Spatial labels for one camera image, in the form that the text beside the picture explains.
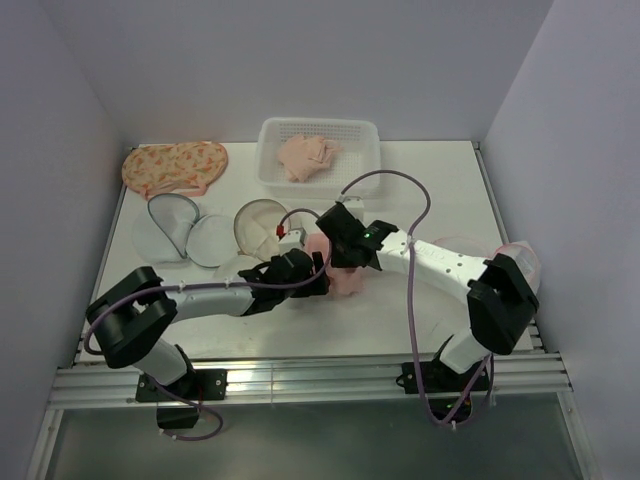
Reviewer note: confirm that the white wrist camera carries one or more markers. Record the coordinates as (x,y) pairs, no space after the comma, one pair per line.
(354,205)
(294,239)

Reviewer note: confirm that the grey-trimmed white laundry bag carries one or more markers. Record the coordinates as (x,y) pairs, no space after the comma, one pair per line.
(172,229)

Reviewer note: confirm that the beige bra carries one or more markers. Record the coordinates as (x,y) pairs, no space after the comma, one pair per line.
(304,156)

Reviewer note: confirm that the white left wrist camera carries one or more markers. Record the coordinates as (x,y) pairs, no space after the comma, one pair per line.
(294,239)

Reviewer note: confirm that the white plastic laundry basket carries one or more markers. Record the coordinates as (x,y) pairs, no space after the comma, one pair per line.
(360,154)

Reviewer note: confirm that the tan-trimmed white laundry bag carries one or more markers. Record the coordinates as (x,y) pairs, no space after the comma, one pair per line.
(254,230)

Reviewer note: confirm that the floral orange laundry bag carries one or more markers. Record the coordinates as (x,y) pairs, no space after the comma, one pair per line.
(186,168)

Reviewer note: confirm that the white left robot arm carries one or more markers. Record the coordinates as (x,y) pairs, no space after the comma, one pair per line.
(126,324)

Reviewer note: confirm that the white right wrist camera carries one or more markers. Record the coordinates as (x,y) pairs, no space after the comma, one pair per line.
(354,205)

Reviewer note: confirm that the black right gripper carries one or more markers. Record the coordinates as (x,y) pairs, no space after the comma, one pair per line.
(338,260)

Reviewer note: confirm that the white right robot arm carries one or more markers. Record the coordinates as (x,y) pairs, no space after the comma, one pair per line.
(499,293)

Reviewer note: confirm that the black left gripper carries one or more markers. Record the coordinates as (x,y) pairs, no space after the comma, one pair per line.
(317,288)

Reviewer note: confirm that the pink bra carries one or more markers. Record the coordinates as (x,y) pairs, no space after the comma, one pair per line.
(343,282)

